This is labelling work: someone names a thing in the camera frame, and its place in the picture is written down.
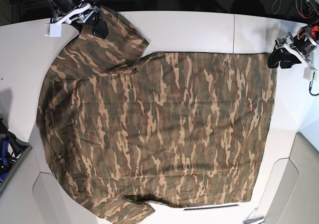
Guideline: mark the camouflage T-shirt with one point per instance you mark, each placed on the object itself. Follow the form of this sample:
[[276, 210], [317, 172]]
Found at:
[[122, 130]]

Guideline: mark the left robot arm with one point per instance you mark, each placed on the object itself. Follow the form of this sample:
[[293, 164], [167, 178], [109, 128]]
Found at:
[[297, 49]]

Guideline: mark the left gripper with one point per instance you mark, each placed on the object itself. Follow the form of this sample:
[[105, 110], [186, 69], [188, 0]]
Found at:
[[285, 44]]

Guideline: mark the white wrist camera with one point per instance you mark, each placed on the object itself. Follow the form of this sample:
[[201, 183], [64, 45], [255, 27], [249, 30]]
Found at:
[[311, 74], [53, 30]]

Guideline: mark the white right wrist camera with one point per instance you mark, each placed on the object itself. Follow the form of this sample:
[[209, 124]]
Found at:
[[53, 30]]

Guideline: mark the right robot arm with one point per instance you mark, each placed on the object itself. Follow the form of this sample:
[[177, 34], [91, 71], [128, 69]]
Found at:
[[61, 7]]

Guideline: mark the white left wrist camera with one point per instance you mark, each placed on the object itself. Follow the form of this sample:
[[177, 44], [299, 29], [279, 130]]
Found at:
[[311, 74]]

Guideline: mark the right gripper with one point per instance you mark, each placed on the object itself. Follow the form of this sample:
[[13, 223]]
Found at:
[[82, 14]]

